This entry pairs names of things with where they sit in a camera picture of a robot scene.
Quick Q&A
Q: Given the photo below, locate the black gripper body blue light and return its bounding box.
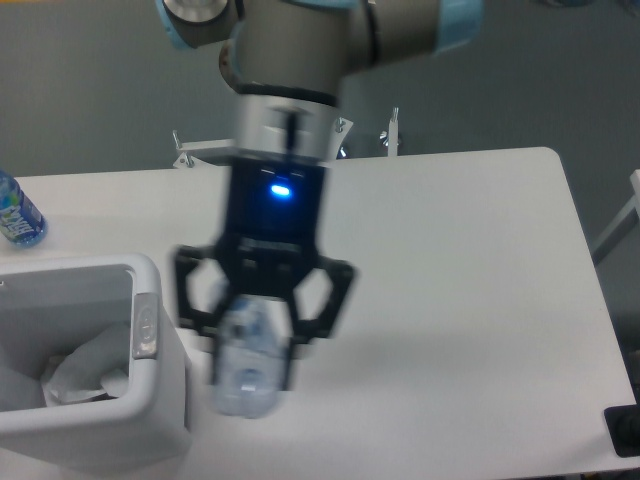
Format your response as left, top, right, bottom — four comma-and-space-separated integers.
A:
214, 156, 328, 298

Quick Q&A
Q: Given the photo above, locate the clear plastic bottle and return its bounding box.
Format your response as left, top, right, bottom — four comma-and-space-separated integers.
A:
209, 295, 286, 419

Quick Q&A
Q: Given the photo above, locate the clear plastic bag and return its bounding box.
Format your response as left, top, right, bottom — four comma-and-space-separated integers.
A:
43, 323, 130, 405

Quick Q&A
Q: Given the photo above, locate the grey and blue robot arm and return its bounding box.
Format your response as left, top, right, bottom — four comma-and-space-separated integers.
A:
156, 1, 484, 356

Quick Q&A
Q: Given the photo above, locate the white plastic trash can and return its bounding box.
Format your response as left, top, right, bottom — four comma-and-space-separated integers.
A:
1, 254, 191, 470

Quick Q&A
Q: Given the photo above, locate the trash pile inside can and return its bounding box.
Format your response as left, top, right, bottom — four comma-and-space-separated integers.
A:
0, 349, 130, 411

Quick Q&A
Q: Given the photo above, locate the white metal robot stand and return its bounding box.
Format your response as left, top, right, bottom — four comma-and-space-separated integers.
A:
172, 106, 403, 169

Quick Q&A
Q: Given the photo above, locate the blue labelled water bottle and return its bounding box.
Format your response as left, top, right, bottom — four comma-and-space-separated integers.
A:
1, 171, 48, 248

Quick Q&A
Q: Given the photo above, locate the black device at table edge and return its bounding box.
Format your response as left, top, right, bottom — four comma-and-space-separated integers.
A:
604, 404, 639, 458

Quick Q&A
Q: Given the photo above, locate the white frame at right edge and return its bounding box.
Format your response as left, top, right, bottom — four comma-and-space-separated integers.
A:
591, 169, 639, 266

